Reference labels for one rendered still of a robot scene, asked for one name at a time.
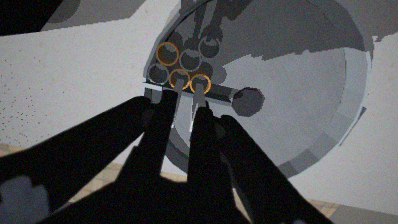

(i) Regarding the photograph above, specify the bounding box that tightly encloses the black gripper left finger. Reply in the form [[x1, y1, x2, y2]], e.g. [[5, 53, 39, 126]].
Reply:
[[0, 79, 184, 224]]

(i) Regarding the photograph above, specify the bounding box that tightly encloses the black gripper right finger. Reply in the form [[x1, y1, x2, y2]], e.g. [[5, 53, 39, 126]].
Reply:
[[187, 83, 334, 224]]

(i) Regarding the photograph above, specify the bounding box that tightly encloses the grey metal bushing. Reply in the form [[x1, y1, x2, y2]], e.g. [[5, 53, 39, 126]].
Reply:
[[198, 35, 221, 60], [147, 61, 172, 85], [179, 47, 202, 72]]

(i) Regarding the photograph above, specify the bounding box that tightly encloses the bronze bushing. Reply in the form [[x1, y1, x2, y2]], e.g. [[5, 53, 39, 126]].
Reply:
[[169, 66, 191, 90], [190, 70, 211, 94], [156, 41, 181, 66]]

